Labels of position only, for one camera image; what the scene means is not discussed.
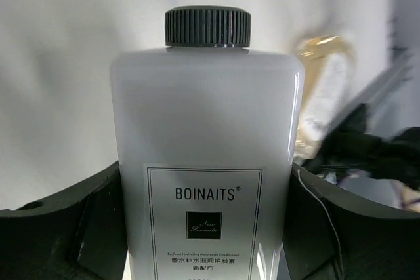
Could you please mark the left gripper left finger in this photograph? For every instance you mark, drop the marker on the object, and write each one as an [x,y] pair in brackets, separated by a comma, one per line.
[77,233]

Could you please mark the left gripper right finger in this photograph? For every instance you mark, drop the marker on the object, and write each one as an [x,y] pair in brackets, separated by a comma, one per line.
[331,233]

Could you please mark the white conditioner bottle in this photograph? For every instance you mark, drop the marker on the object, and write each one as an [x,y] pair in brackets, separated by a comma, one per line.
[205,132]

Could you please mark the amber soap bottle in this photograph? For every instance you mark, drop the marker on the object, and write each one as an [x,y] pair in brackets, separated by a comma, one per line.
[328,63]

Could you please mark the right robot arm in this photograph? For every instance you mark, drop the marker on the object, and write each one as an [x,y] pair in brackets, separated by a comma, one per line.
[382,170]

